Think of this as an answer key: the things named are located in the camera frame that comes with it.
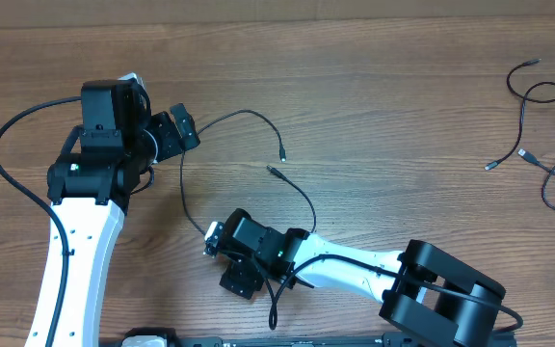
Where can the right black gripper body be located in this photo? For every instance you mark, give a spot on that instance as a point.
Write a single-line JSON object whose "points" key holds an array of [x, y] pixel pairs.
{"points": [[238, 279]]}

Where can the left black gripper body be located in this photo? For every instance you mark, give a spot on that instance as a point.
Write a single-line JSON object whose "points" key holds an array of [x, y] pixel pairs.
{"points": [[168, 142]]}

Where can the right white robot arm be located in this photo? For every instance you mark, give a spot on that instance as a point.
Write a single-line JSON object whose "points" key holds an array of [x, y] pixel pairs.
{"points": [[433, 298]]}

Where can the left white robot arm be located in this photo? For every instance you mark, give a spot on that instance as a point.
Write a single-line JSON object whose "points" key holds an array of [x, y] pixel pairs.
{"points": [[89, 188]]}

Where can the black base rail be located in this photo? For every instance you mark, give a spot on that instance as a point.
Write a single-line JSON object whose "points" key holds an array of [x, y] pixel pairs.
{"points": [[389, 339]]}

